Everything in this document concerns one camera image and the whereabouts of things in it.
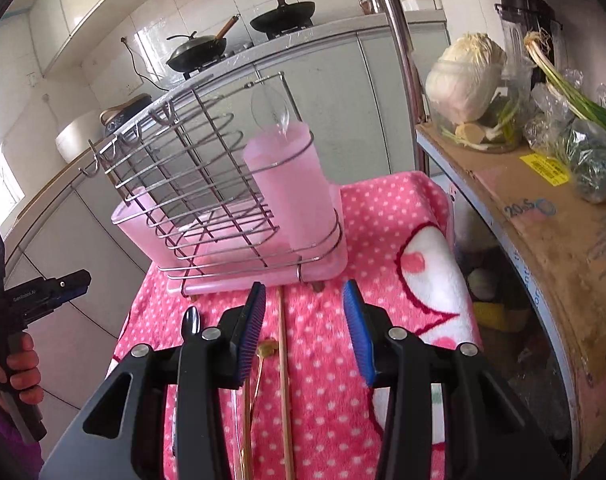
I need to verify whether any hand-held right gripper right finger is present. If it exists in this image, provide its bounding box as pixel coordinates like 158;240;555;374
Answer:
342;280;568;480

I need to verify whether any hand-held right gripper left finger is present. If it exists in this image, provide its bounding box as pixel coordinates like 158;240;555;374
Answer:
39;281;267;480

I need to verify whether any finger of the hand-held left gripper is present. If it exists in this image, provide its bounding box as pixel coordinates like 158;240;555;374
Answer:
41;269;92;294
6;285;82;329

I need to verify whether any black spoon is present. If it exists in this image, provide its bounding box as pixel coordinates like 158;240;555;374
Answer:
181;306;202;341

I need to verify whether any low pink plastic cup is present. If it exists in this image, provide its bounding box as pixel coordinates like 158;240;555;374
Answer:
110;186;184;268

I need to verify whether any tall pink plastic cup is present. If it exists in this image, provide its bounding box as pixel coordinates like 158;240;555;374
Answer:
243;121;343;253

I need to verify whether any metal wire utensil rack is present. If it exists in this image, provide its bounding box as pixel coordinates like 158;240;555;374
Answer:
79;72;344;286

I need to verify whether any person's left hand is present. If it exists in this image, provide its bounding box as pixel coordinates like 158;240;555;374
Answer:
0;333;43;407

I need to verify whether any pink plastic drip tray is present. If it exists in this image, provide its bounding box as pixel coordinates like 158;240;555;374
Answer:
155;185;349;297

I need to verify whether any pink polka dot blanket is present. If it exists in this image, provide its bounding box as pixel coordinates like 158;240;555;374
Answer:
110;170;484;480

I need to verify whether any yellow object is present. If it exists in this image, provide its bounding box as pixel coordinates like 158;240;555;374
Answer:
475;300;531;331

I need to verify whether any white pot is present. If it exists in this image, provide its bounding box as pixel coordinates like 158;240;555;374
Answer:
56;110;114;163

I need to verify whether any round black cooker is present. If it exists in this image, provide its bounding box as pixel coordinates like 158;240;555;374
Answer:
100;92;154;136

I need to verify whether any cardboard sheet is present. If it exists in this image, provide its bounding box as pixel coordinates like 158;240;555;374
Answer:
415;122;606;411

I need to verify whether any clear plastic spoon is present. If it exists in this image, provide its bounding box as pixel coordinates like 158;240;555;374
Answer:
250;83;293;143

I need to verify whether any ginger piece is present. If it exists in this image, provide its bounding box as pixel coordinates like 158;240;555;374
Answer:
455;122;486;146

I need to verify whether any napa cabbage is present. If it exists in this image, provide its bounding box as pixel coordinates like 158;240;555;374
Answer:
425;31;508;123

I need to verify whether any metal pole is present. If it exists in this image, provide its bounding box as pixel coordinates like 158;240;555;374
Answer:
375;0;431;176

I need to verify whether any gas stove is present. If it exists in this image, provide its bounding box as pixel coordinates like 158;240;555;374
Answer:
180;22;319;81

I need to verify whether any plastic bag of greens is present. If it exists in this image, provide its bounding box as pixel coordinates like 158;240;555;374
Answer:
523;70;606;203

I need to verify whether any blender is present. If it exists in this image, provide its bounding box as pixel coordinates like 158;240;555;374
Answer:
494;0;564;86

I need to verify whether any black power cable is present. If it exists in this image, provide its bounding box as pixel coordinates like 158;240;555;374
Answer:
120;36;156;92

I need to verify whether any black wok wooden handle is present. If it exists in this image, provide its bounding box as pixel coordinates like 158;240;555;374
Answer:
165;15;240;73

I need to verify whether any white wall cabinet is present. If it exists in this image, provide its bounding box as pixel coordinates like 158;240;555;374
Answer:
18;0;134;76

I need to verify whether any black wok dark handle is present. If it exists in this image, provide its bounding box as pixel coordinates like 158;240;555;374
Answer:
249;0;316;36

